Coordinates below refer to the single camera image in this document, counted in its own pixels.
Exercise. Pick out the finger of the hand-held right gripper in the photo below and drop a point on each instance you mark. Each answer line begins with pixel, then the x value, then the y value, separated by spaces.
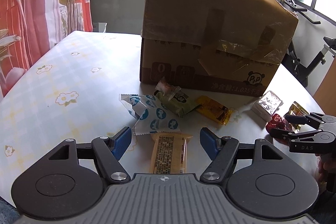
pixel 281 133
pixel 296 118

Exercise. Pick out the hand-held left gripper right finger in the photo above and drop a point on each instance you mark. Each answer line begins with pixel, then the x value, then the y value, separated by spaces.
pixel 208 144

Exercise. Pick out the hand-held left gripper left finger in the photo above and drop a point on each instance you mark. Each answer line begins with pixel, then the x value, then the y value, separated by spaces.
pixel 121 144

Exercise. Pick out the pale yellow labelled snack packet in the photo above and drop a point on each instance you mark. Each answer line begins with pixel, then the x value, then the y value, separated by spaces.
pixel 168 153

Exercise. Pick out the brown cardboard box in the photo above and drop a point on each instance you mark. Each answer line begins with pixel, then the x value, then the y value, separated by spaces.
pixel 223 77

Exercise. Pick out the person's right hand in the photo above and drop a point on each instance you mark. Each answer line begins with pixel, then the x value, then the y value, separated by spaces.
pixel 322 169

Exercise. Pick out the small yellow red snack packet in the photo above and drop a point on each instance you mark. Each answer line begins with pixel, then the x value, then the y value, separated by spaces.
pixel 298 108

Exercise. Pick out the silver white snack packet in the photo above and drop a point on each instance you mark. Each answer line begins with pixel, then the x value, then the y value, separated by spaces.
pixel 267 104

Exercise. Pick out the gold yellow snack packet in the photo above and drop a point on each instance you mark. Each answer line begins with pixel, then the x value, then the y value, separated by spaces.
pixel 212 108

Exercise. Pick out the blue print white snack packet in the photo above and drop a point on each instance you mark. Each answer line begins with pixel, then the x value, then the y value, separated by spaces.
pixel 157 119
pixel 136 103

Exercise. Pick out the green snack packet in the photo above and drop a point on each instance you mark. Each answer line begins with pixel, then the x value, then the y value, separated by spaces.
pixel 181 106

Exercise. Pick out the black exercise bike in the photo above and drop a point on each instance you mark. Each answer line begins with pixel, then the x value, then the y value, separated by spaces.
pixel 296 61

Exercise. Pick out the small clear wrapped snack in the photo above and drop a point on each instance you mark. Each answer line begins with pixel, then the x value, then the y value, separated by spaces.
pixel 165 87

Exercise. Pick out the white plastic bin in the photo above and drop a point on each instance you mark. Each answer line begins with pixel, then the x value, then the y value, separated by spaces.
pixel 99 27

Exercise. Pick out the printed backdrop curtain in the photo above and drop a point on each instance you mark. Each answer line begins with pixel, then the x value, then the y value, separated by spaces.
pixel 31 16

